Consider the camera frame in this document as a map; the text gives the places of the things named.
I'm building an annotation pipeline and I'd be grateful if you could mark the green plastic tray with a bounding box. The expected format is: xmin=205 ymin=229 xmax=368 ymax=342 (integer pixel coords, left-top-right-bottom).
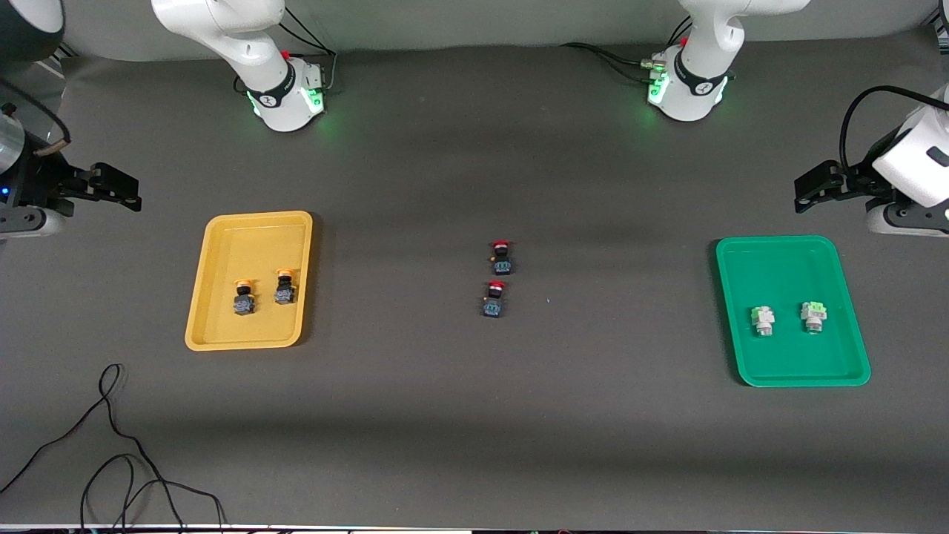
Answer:
xmin=715 ymin=235 xmax=872 ymax=388

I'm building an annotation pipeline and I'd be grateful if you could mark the yellow plastic tray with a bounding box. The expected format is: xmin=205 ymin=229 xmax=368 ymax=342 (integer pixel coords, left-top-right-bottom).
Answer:
xmin=184 ymin=211 xmax=314 ymax=351

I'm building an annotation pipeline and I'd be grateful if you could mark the thin black loose cable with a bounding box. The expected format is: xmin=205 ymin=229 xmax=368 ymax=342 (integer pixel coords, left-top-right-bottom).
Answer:
xmin=0 ymin=363 xmax=227 ymax=533

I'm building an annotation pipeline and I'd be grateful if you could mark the black right arm base cable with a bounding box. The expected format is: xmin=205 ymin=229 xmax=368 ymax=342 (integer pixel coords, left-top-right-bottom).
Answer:
xmin=234 ymin=6 xmax=338 ymax=96

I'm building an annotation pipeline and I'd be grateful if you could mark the black arm base cable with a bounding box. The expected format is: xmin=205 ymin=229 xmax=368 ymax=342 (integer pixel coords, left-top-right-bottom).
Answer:
xmin=560 ymin=19 xmax=694 ymax=84
xmin=234 ymin=6 xmax=338 ymax=96

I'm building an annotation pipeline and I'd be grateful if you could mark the black left arm base cable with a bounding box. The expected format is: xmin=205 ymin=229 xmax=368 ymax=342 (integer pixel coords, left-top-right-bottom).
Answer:
xmin=560 ymin=19 xmax=694 ymax=84

